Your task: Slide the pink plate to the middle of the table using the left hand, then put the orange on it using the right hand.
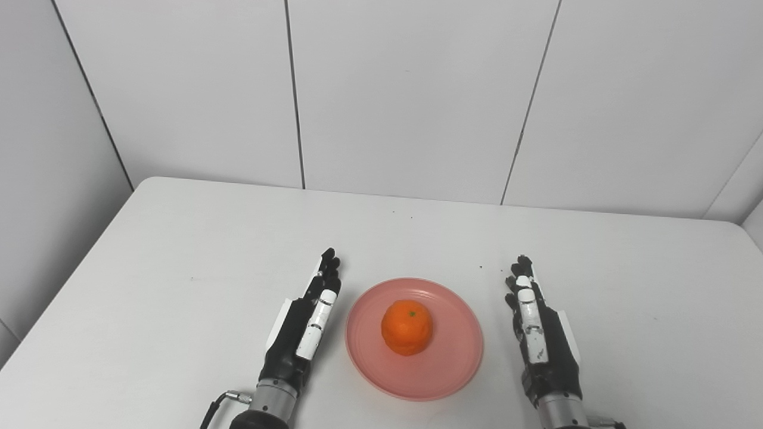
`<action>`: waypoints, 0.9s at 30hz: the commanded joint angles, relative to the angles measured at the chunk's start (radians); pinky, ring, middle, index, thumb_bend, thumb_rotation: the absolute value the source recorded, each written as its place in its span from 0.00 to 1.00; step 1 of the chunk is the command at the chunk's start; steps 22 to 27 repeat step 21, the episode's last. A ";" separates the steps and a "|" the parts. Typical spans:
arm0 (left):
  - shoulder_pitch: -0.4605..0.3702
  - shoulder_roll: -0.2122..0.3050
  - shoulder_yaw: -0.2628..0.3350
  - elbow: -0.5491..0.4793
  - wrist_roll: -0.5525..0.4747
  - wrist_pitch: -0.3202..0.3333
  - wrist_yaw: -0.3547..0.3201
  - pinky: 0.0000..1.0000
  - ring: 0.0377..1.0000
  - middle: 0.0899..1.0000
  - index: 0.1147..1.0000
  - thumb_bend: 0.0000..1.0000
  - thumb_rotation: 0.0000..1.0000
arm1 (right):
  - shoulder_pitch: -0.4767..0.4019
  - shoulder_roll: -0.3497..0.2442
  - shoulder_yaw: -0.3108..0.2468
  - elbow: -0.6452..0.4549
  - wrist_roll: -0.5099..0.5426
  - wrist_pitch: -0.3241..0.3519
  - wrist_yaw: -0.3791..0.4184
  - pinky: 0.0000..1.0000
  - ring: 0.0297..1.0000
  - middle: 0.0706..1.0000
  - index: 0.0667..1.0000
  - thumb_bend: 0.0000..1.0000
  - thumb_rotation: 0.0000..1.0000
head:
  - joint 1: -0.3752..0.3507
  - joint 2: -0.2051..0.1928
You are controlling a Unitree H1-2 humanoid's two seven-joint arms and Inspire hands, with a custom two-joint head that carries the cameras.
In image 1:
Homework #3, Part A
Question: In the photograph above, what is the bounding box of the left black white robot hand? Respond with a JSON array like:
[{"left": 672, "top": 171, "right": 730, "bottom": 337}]
[{"left": 258, "top": 247, "right": 343, "bottom": 394}]

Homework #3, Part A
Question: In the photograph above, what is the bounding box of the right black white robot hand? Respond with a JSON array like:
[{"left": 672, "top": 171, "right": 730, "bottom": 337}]
[{"left": 504, "top": 254, "right": 584, "bottom": 411}]

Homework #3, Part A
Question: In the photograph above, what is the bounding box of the orange fruit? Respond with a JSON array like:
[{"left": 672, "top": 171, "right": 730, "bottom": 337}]
[{"left": 380, "top": 299, "right": 435, "bottom": 358}]

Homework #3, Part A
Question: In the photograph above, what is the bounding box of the pink round plate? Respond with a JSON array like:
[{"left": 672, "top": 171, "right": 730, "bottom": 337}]
[{"left": 345, "top": 276, "right": 485, "bottom": 402}]

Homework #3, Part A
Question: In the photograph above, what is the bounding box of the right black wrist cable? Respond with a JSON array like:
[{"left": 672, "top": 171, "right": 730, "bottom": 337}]
[{"left": 585, "top": 412, "right": 628, "bottom": 429}]

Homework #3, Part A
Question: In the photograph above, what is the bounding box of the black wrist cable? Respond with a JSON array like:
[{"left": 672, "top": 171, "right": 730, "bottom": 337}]
[
  {"left": 585, "top": 412, "right": 628, "bottom": 429},
  {"left": 199, "top": 390, "right": 253, "bottom": 429}
]

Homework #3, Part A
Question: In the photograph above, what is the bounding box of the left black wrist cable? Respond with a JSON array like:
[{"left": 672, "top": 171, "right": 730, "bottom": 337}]
[{"left": 199, "top": 390, "right": 253, "bottom": 429}]

